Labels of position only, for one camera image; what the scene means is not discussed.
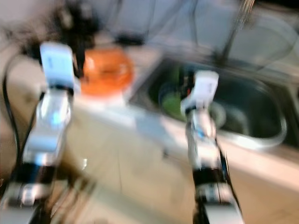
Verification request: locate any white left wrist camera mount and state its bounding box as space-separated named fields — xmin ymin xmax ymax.
xmin=40 ymin=42 xmax=81 ymax=91

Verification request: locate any metal faucet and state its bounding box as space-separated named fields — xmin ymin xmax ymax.
xmin=215 ymin=0 xmax=257 ymax=63

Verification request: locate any orange plastic bowl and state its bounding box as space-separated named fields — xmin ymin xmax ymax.
xmin=79 ymin=47 xmax=135 ymax=89

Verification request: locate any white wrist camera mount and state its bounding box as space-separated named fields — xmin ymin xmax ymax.
xmin=181 ymin=70 xmax=219 ymax=115
xmin=40 ymin=42 xmax=81 ymax=91

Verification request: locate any green plate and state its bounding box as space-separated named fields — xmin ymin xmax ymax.
xmin=159 ymin=91 xmax=187 ymax=122

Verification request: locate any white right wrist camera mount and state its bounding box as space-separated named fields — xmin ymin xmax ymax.
xmin=181 ymin=70 xmax=219 ymax=115

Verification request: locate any stainless steel sink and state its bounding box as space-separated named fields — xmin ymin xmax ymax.
xmin=138 ymin=58 xmax=290 ymax=150

